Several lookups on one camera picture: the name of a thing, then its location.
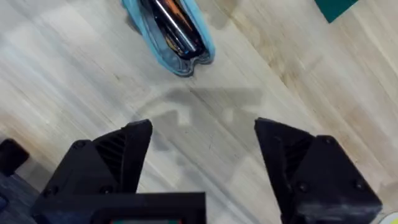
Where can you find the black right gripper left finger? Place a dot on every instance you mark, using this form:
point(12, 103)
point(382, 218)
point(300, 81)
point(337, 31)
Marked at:
point(102, 168)

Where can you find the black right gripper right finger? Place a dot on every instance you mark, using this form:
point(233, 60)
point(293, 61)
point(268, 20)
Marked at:
point(314, 177)

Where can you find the light blue zip bag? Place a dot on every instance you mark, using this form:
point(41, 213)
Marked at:
point(174, 34)

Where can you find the green board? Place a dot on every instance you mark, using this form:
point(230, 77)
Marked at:
point(334, 7)

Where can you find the black rail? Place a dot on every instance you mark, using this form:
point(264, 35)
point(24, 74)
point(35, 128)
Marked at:
point(11, 155)

